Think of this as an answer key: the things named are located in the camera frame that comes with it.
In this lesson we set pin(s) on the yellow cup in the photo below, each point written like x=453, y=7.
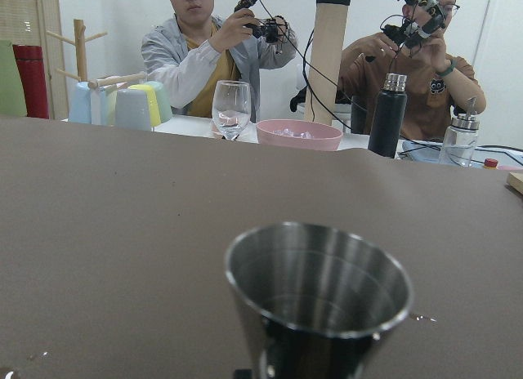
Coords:
x=150, y=92

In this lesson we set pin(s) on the steel double jigger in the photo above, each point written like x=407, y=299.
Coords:
x=313, y=300

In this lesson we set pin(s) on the empty wine glass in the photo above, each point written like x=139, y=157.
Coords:
x=231, y=107

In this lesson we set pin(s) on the light blue cup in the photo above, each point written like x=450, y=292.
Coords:
x=85, y=105

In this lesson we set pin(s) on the red thermos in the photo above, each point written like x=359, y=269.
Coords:
x=29, y=60

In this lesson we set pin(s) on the green cup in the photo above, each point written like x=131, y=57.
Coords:
x=165, y=111

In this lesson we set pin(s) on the person in brown shirt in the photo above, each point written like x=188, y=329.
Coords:
x=438, y=84

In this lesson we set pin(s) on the aluminium frame post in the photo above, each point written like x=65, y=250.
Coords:
x=327, y=45

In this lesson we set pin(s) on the pink bowl with ice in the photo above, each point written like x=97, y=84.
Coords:
x=300, y=134

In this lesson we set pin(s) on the wooden cup tree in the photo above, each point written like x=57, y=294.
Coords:
x=79, y=42

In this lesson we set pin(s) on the bamboo cutting board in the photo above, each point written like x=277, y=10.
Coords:
x=515, y=181

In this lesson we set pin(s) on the grey cup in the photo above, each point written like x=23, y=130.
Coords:
x=132, y=110

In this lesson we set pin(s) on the glass oil dispenser bottle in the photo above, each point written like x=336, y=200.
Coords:
x=461, y=137

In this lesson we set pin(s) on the black water bottle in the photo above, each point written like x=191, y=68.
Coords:
x=388, y=116

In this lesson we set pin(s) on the person in grey jacket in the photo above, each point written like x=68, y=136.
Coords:
x=193, y=50

